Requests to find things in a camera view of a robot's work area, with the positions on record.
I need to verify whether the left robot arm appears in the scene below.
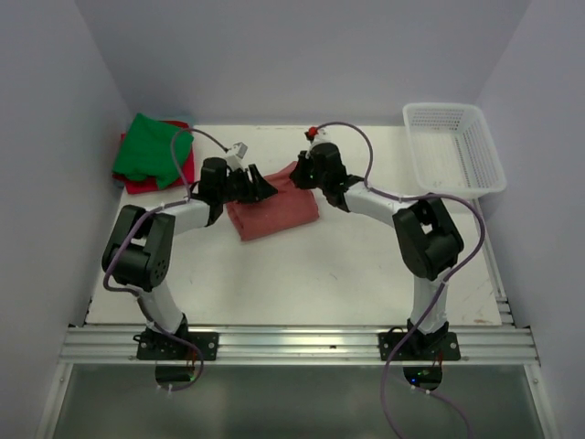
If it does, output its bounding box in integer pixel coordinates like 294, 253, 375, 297
101, 157, 278, 362

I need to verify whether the white plastic basket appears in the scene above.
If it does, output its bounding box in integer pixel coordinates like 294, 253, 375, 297
402, 102, 506, 199

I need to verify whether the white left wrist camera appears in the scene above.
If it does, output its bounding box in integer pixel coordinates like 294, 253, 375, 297
224, 142, 248, 172

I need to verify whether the aluminium mounting rail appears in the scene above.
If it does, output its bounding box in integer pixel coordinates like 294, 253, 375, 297
58, 325, 539, 366

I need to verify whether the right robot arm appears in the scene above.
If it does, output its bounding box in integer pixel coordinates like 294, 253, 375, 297
290, 143, 463, 361

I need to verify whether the salmon pink t shirt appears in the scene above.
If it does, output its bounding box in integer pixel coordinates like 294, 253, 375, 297
227, 161, 320, 241

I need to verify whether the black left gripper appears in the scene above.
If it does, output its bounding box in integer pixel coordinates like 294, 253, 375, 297
218, 164, 277, 204

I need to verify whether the green folded t shirt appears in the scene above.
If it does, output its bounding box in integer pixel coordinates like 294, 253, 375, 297
112, 112, 194, 190

